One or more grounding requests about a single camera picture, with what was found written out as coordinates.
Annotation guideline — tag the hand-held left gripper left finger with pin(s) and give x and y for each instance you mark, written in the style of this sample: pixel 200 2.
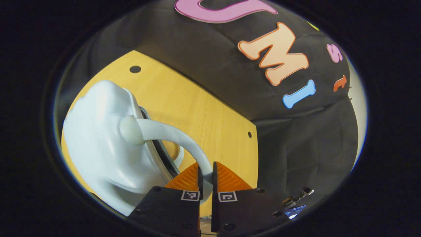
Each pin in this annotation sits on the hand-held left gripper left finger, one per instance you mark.
pixel 200 179

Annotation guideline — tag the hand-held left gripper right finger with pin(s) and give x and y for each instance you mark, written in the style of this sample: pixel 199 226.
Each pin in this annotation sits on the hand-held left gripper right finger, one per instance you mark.
pixel 214 184

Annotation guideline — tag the white suitcase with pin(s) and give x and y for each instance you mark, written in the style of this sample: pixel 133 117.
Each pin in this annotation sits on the white suitcase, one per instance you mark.
pixel 98 138

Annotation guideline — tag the black backdrop cloth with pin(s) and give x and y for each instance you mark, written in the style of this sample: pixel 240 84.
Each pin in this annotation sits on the black backdrop cloth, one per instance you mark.
pixel 296 138

